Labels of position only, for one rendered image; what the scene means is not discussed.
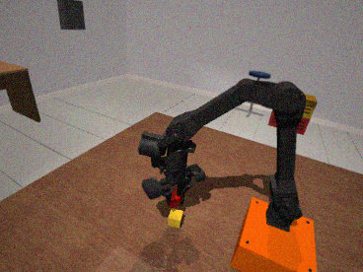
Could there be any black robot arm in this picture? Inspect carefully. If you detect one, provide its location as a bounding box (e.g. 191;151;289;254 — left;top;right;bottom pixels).
138;78;306;232

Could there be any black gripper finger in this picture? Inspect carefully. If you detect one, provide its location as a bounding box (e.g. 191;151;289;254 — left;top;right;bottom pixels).
162;190;173;202
177;182;193;196

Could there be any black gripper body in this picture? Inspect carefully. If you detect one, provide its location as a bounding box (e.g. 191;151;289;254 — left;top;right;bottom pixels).
141;160;205;199

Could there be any yellow cube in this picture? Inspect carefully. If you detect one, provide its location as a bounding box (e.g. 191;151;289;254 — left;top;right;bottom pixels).
168;208;183;228

